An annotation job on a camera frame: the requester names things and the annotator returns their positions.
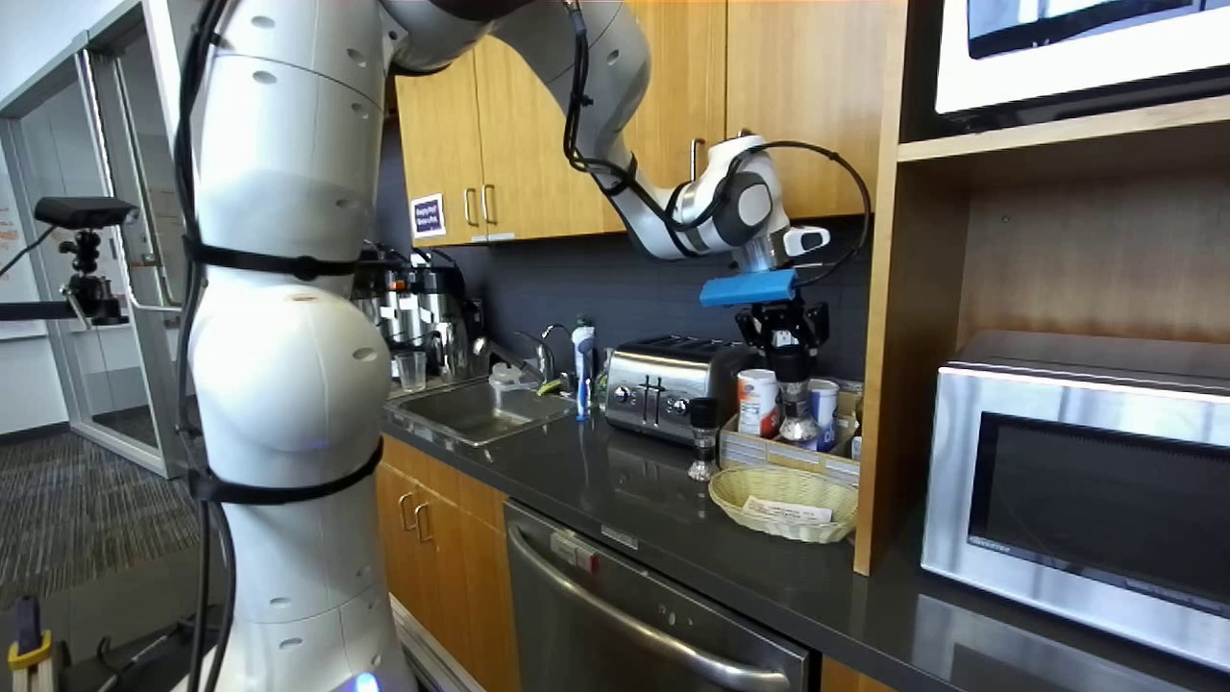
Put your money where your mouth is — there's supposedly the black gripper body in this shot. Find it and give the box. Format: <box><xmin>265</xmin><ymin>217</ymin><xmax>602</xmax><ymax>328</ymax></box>
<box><xmin>734</xmin><ymin>298</ymin><xmax>830</xmax><ymax>381</ymax></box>

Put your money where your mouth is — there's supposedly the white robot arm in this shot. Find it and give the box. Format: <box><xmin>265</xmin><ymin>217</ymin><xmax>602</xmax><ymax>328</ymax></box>
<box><xmin>173</xmin><ymin>0</ymin><xmax>825</xmax><ymax>692</ymax></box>

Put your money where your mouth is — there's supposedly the wooden organizer box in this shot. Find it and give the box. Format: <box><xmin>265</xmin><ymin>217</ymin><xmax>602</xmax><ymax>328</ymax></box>
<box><xmin>719</xmin><ymin>376</ymin><xmax>857</xmax><ymax>485</ymax></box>

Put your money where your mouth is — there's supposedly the dish soap bottle green cap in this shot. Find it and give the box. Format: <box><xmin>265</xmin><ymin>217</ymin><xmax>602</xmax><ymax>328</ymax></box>
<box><xmin>570</xmin><ymin>316</ymin><xmax>599</xmax><ymax>424</ymax></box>

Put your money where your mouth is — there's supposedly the red white canister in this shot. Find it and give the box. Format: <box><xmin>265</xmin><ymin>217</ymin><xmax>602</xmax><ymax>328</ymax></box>
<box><xmin>738</xmin><ymin>369</ymin><xmax>775</xmax><ymax>437</ymax></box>

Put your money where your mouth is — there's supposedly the blue white canister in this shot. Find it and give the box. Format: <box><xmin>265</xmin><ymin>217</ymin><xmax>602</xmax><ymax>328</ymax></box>
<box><xmin>802</xmin><ymin>376</ymin><xmax>838</xmax><ymax>449</ymax></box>

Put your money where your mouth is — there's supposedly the silver four-slot toaster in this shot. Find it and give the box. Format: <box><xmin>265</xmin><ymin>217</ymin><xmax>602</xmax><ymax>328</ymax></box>
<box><xmin>599</xmin><ymin>334</ymin><xmax>725</xmax><ymax>446</ymax></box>

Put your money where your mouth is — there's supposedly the chrome sink faucet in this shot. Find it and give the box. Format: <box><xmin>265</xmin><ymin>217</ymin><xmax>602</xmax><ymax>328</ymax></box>
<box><xmin>536</xmin><ymin>321</ymin><xmax>563</xmax><ymax>381</ymax></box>

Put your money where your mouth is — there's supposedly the stainless steel sink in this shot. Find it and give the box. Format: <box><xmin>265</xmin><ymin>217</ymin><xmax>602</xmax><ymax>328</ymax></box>
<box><xmin>391</xmin><ymin>384</ymin><xmax>573</xmax><ymax>449</ymax></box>

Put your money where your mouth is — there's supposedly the stainless steel dishwasher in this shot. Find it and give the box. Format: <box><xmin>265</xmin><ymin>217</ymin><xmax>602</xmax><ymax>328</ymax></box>
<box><xmin>504</xmin><ymin>502</ymin><xmax>815</xmax><ymax>692</ymax></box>

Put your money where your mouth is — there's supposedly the stainless steel microwave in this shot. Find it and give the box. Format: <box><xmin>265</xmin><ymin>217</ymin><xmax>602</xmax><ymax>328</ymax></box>
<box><xmin>924</xmin><ymin>332</ymin><xmax>1230</xmax><ymax>674</ymax></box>

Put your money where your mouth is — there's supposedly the coffee machine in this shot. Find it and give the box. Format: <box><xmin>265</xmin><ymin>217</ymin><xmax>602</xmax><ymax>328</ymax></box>
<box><xmin>350</xmin><ymin>246</ymin><xmax>472</xmax><ymax>390</ymax></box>

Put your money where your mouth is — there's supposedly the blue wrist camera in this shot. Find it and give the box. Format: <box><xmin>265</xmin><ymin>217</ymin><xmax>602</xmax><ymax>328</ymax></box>
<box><xmin>700</xmin><ymin>267</ymin><xmax>795</xmax><ymax>306</ymax></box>

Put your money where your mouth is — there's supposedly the tripod mounted camera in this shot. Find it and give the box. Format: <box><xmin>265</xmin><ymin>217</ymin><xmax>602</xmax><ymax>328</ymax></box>
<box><xmin>0</xmin><ymin>197</ymin><xmax>135</xmax><ymax>321</ymax></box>

